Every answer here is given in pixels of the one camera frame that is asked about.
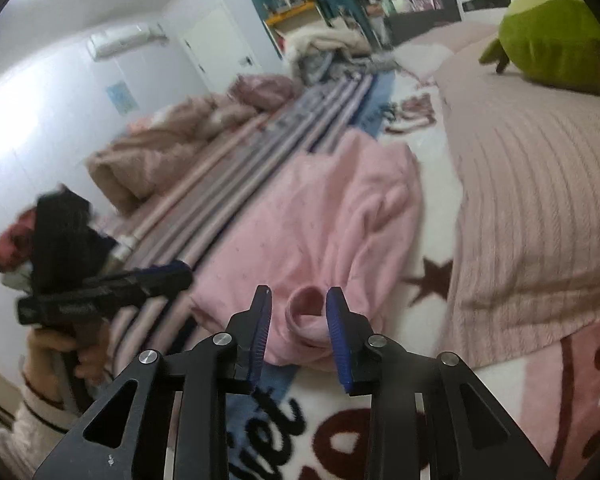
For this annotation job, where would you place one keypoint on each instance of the yellow shelf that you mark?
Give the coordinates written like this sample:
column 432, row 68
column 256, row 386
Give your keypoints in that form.
column 290, row 14

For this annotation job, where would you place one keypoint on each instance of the pile of beige clothes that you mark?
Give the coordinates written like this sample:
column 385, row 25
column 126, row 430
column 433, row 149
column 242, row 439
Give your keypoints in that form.
column 325, row 42

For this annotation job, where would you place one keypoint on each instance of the red cloth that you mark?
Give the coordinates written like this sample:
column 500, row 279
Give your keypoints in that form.
column 10, row 247

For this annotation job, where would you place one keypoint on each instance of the person's left forearm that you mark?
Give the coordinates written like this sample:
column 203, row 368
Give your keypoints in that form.
column 35, row 420

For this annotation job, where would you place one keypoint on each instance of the plain pink pillow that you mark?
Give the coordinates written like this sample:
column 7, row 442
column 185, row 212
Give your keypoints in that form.
column 455, row 45

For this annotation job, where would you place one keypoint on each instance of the small blue wall poster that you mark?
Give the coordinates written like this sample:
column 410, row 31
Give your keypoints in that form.
column 122, row 97

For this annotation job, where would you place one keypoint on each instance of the pink dotted shirt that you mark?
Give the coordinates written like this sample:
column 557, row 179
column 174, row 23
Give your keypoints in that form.
column 305, row 220

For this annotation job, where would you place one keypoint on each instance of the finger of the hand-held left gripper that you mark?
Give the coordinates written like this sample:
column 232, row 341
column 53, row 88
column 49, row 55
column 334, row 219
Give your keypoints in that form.
column 105, row 300
column 150, row 270

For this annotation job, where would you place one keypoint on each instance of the pink quilt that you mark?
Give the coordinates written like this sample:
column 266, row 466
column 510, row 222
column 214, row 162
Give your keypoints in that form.
column 150, row 160

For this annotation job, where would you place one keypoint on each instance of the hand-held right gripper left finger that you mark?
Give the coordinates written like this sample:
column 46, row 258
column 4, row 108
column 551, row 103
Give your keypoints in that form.
column 259, row 340

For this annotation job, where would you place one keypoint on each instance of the white door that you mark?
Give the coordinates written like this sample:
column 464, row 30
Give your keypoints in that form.
column 220, row 45

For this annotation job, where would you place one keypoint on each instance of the green avocado plush toy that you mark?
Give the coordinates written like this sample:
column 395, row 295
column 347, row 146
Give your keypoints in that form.
column 555, row 30

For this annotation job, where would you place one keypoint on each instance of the striped printed blanket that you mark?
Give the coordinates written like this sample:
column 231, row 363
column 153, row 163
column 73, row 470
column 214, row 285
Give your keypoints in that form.
column 425, row 400

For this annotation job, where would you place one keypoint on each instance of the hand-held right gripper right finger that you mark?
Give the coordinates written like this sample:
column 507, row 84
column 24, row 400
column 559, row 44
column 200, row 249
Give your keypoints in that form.
column 338, row 340

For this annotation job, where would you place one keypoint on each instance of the person's left hand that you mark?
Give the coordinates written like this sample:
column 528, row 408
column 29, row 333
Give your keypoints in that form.
column 52, row 355

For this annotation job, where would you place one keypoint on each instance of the dark desk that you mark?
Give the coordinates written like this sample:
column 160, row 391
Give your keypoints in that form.
column 415, row 25

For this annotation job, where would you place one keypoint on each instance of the white air conditioner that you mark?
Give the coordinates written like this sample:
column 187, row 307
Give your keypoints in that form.
column 125, row 40

